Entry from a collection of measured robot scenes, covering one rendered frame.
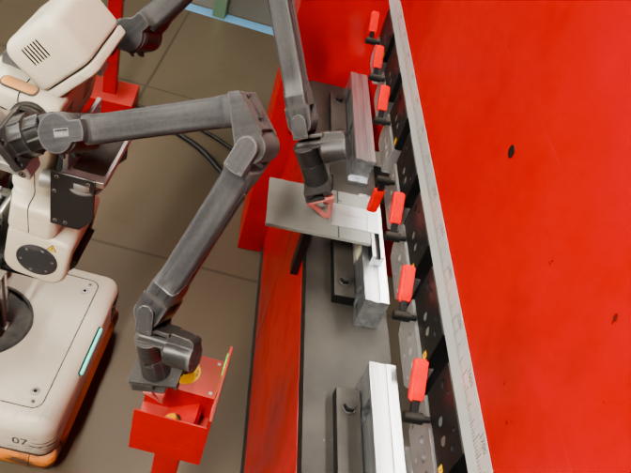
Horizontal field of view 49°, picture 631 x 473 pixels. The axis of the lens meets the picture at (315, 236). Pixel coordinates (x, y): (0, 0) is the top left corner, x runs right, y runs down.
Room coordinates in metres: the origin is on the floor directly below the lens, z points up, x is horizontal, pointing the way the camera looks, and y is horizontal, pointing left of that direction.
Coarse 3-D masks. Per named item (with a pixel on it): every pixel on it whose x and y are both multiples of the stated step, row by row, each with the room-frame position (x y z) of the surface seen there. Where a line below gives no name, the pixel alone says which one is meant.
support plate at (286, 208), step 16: (272, 192) 1.36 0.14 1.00; (288, 192) 1.38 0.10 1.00; (336, 192) 1.45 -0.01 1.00; (272, 208) 1.30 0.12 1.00; (288, 208) 1.32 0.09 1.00; (304, 208) 1.34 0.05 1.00; (272, 224) 1.25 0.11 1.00; (288, 224) 1.27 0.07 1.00; (304, 224) 1.29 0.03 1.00; (320, 224) 1.31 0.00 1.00; (352, 240) 1.29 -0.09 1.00; (368, 240) 1.31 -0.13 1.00
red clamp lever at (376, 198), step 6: (378, 180) 1.22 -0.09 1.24; (384, 180) 1.22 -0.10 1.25; (390, 180) 1.23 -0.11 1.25; (378, 186) 1.22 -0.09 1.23; (384, 186) 1.23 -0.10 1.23; (378, 192) 1.22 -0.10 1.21; (372, 198) 1.22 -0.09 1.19; (378, 198) 1.22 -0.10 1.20; (372, 204) 1.22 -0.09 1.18; (378, 204) 1.22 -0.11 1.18; (372, 210) 1.22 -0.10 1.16
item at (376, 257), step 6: (378, 210) 1.44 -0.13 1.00; (378, 216) 1.42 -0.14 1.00; (378, 222) 1.39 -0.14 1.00; (372, 240) 1.32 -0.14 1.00; (378, 240) 1.33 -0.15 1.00; (372, 246) 1.30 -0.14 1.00; (378, 246) 1.31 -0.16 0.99; (372, 252) 1.27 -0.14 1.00; (378, 252) 1.29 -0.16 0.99; (372, 258) 1.26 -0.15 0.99; (378, 258) 1.27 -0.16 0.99; (372, 264) 1.26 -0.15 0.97; (378, 264) 1.27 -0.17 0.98
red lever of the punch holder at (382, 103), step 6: (384, 90) 1.48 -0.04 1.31; (378, 96) 1.47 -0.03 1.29; (384, 96) 1.47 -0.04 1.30; (378, 102) 1.45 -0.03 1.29; (384, 102) 1.46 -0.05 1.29; (378, 108) 1.45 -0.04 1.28; (384, 108) 1.45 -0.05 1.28; (378, 114) 1.44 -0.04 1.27; (378, 120) 1.42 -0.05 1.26; (384, 120) 1.43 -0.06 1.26
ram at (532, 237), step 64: (448, 0) 1.39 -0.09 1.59; (512, 0) 1.08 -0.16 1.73; (576, 0) 0.89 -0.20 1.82; (448, 64) 1.24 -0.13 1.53; (512, 64) 0.98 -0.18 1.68; (576, 64) 0.81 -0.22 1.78; (448, 128) 1.10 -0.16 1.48; (512, 128) 0.88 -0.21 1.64; (576, 128) 0.74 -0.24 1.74; (448, 192) 0.97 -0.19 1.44; (512, 192) 0.79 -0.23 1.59; (576, 192) 0.67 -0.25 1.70; (512, 256) 0.71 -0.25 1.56; (576, 256) 0.61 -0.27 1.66; (448, 320) 0.76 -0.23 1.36; (512, 320) 0.64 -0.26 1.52; (576, 320) 0.55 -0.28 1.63; (512, 384) 0.57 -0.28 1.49; (576, 384) 0.49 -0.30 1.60; (512, 448) 0.50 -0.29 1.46; (576, 448) 0.44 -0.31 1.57
